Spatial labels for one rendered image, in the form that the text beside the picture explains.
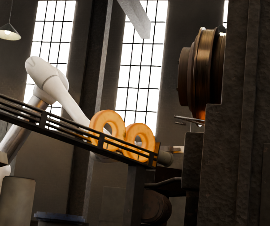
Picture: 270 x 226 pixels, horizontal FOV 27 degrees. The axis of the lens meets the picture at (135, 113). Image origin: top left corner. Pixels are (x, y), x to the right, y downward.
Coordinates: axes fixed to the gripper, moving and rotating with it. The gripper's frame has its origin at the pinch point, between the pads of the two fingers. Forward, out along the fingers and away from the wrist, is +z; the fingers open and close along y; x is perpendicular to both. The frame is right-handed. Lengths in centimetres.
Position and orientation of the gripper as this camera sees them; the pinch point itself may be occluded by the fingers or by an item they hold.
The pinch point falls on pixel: (180, 149)
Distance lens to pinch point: 246.7
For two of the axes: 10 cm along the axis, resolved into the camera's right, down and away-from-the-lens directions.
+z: 9.7, -0.4, -2.3
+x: 0.2, -9.7, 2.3
